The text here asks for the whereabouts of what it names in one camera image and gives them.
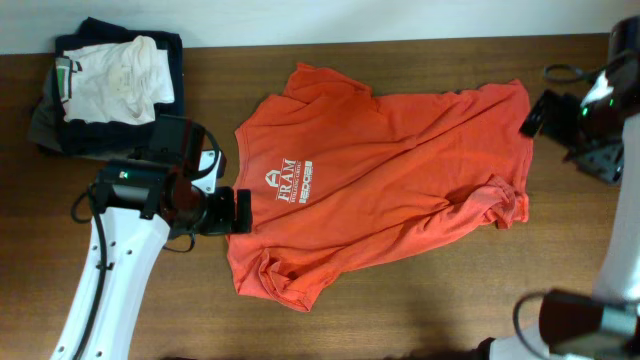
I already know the grey folded garment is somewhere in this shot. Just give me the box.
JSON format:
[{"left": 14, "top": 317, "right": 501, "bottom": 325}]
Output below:
[{"left": 27, "top": 67, "right": 133, "bottom": 161}]

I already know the navy folded garment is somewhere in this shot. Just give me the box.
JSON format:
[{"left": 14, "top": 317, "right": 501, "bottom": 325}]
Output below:
[{"left": 53, "top": 17, "right": 185, "bottom": 155}]

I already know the white folded t-shirt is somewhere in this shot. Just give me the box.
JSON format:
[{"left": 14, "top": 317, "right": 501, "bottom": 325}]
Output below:
[{"left": 55, "top": 36, "right": 175, "bottom": 125}]

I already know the red orange printed t-shirt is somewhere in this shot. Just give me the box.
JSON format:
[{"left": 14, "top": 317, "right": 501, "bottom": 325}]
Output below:
[{"left": 227, "top": 64, "right": 533, "bottom": 312}]

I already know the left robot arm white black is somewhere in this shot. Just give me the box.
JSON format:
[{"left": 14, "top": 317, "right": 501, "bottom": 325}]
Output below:
[{"left": 51, "top": 161, "right": 252, "bottom": 359}]

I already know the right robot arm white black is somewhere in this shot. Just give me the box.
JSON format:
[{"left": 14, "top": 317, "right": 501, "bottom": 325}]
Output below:
[{"left": 471, "top": 16, "right": 639, "bottom": 359}]

